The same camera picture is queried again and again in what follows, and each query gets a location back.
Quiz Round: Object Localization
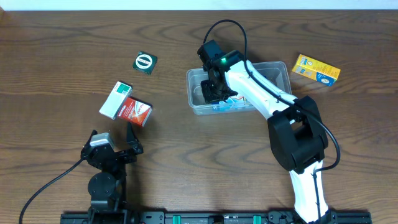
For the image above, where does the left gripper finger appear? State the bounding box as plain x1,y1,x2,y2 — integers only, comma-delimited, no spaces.
126,123,142,152
88,129,98,145

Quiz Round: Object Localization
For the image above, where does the blue fever patch box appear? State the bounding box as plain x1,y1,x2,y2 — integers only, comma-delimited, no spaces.
211,95,255,113

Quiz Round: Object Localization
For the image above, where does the yellow medicine box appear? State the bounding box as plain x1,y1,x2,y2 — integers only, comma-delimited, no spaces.
292,54,341,86

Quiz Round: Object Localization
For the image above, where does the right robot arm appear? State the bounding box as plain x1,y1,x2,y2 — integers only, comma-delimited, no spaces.
197,40,328,223

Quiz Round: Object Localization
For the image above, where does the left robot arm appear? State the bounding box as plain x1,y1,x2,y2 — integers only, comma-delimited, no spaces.
81,123,144,212

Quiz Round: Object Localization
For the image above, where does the clear plastic container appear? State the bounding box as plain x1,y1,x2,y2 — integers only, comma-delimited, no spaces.
187,61,292,115

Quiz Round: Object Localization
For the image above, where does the red Panadol ActiFast box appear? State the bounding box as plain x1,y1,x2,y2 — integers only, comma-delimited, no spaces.
118,97,152,127

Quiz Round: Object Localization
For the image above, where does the white green Panadol box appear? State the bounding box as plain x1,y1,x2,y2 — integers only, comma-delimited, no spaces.
99,82,132,120

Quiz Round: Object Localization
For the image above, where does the dark green square box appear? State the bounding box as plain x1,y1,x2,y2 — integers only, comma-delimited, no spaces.
132,51,157,75

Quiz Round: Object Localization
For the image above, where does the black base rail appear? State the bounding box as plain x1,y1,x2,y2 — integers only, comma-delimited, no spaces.
60,210,373,224

